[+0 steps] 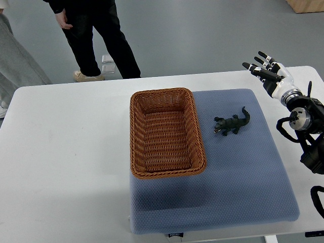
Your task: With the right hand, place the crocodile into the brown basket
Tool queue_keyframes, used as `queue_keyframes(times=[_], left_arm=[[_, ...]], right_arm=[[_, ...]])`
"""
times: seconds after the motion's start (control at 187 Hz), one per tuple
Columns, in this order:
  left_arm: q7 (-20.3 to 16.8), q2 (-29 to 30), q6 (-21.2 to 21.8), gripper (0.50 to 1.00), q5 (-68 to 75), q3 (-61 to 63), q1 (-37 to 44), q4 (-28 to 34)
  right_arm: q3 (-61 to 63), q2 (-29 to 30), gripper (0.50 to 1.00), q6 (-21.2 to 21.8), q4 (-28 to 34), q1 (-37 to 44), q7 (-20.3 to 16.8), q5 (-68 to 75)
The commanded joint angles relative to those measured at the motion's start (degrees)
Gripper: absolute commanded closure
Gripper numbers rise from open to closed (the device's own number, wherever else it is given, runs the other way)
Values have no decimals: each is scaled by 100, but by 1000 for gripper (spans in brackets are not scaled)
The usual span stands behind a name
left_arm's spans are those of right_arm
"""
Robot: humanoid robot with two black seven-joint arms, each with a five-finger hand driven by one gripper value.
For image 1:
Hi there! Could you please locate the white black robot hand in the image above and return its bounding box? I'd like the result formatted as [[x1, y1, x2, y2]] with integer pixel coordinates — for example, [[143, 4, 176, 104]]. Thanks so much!
[[242, 51, 302, 105]]

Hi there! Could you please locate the dark toy crocodile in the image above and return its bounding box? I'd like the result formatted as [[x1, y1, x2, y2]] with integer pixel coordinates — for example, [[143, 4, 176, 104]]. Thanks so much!
[[214, 107, 251, 136]]

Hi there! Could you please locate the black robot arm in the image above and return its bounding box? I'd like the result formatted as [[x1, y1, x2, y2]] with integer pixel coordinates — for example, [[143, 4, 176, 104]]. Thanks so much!
[[276, 82, 323, 175]]

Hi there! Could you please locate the brown wicker basket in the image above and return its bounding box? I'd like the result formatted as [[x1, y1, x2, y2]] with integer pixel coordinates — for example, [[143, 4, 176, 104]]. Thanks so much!
[[130, 88, 207, 179]]

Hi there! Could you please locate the wooden box corner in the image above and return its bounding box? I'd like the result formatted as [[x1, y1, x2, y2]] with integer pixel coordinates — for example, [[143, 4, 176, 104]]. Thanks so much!
[[286, 0, 324, 14]]

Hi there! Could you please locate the blue foam cushion mat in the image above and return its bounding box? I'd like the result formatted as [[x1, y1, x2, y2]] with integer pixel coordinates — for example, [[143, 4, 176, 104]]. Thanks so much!
[[130, 89, 300, 234]]

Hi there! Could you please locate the black table control panel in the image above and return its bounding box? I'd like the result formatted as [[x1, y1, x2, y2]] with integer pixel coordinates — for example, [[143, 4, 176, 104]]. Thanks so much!
[[305, 230, 324, 237]]

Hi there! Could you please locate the white table leg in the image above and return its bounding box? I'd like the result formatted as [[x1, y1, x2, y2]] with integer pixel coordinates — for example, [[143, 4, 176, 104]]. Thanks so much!
[[264, 235, 278, 243]]

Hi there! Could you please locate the lower floor metal plate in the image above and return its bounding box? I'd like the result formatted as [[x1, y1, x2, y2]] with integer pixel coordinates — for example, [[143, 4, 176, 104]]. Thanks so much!
[[102, 63, 115, 74]]

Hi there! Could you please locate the floor metal plate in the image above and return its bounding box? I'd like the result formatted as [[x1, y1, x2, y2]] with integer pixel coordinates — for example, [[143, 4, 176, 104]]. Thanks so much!
[[102, 54, 114, 63], [102, 63, 115, 74]]

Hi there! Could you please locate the upper floor metal plate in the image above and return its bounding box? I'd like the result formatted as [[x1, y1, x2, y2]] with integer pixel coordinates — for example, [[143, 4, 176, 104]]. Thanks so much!
[[102, 54, 114, 63]]

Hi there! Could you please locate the person in black clothes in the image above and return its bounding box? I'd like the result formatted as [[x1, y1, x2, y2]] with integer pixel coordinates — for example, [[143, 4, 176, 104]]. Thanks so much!
[[43, 0, 141, 83]]

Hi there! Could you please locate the person in grey trousers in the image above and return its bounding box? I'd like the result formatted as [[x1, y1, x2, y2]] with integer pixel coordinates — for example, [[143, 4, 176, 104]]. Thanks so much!
[[1, 10, 52, 118]]

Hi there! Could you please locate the black cable loop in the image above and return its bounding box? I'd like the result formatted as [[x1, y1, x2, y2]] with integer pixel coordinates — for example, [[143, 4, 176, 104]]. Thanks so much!
[[310, 185, 324, 220]]

